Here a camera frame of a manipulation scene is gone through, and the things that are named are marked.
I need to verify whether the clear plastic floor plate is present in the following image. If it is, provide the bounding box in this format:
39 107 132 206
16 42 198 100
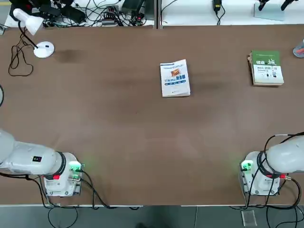
241 210 258 227

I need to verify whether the white blue paperback book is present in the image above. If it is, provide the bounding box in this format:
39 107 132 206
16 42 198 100
160 58 191 98

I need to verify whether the small circuit board red light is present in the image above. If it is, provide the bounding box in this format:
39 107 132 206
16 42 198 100
131 14 145 26

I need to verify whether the black base cable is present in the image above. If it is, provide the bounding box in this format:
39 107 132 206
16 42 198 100
79 170 143 209
284 177 302 211

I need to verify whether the green white paperback book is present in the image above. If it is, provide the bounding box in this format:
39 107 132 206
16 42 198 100
247 49 285 86

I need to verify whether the pale green sheet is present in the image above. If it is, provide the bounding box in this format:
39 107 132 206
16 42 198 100
253 2 285 22

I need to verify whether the table divider rail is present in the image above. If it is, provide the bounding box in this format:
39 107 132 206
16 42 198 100
153 0 164 29

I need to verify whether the white desk lamp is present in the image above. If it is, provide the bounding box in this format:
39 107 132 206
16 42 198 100
12 8 55 59

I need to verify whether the black right base cable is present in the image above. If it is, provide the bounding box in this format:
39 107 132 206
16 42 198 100
284 177 302 211

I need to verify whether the clear blue pen cup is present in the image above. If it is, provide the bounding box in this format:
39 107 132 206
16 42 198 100
292 39 304 58

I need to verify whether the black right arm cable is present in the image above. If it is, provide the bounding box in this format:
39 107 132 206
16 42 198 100
260 132 304 167

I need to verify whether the black lamp cable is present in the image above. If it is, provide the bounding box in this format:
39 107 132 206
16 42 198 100
8 35 34 77

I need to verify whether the black left base cable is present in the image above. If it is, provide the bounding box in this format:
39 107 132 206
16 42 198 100
79 170 143 209

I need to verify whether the black usb hub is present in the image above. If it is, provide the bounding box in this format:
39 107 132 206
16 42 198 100
101 6 120 24

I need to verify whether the black power supply unit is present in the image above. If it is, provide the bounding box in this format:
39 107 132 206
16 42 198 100
53 4 86 24

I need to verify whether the black box device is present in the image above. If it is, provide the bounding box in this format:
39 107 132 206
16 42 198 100
122 0 146 15

